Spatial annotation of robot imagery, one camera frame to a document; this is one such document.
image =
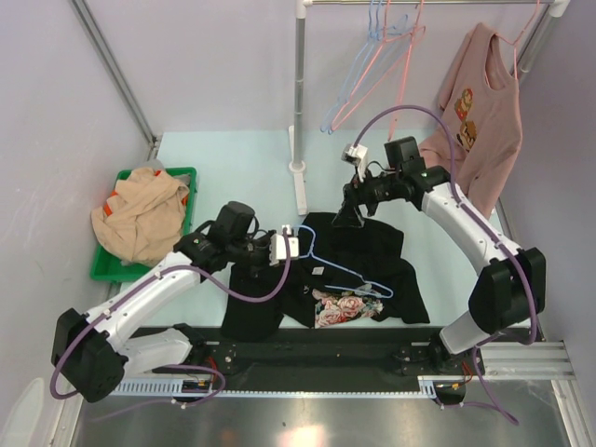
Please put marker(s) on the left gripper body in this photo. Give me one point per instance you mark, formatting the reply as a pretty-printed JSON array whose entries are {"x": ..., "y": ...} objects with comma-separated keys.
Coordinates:
[{"x": 253, "y": 252}]

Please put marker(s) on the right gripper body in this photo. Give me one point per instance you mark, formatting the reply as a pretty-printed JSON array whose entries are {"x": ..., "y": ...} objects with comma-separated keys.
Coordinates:
[{"x": 372, "y": 190}]

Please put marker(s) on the black t-shirt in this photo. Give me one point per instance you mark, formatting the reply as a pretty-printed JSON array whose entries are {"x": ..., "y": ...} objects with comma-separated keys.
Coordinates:
[{"x": 343, "y": 275}]

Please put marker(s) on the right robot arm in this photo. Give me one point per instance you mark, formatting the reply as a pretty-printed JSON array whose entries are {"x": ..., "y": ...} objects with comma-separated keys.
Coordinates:
[{"x": 511, "y": 283}]

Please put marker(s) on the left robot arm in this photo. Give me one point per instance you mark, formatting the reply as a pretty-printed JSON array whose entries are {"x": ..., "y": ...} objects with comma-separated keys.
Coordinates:
[{"x": 94, "y": 351}]

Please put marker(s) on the pink mario t-shirt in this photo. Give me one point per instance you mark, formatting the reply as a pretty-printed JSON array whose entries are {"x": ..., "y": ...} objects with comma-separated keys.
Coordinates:
[{"x": 479, "y": 100}]

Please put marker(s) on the pink hanger holding shirt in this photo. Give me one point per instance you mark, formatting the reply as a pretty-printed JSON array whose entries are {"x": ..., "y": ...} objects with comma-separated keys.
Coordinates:
[{"x": 516, "y": 41}]

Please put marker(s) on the beige garment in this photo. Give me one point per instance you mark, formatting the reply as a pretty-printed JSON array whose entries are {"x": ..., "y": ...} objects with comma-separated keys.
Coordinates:
[{"x": 147, "y": 217}]

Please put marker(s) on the green plastic bin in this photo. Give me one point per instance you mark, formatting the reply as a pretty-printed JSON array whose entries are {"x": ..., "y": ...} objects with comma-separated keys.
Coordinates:
[{"x": 106, "y": 267}]

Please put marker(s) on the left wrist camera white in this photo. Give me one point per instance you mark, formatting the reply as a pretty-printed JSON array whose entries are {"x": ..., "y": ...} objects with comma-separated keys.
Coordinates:
[{"x": 283, "y": 246}]

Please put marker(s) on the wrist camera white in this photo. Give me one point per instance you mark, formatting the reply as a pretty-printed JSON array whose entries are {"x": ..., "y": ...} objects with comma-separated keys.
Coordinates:
[
  {"x": 283, "y": 246},
  {"x": 357, "y": 156}
]

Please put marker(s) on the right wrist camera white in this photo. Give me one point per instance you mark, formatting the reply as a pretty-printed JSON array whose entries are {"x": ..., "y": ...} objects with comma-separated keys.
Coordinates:
[{"x": 357, "y": 156}]

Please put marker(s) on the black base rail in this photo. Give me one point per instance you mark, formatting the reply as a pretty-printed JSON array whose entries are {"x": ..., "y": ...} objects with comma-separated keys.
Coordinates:
[{"x": 334, "y": 360}]

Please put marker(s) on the pink wire hanger middle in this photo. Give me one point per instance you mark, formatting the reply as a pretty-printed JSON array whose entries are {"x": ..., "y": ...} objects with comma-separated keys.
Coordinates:
[{"x": 413, "y": 38}]

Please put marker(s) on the white cable duct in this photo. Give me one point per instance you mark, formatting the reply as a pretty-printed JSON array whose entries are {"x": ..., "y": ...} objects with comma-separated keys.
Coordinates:
[{"x": 178, "y": 388}]

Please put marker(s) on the clothes rack metal frame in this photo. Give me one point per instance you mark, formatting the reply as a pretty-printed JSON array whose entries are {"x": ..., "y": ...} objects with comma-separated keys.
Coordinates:
[{"x": 376, "y": 42}]

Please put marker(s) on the aluminium corner post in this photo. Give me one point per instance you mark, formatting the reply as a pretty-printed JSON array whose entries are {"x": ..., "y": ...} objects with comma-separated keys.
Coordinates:
[{"x": 107, "y": 57}]

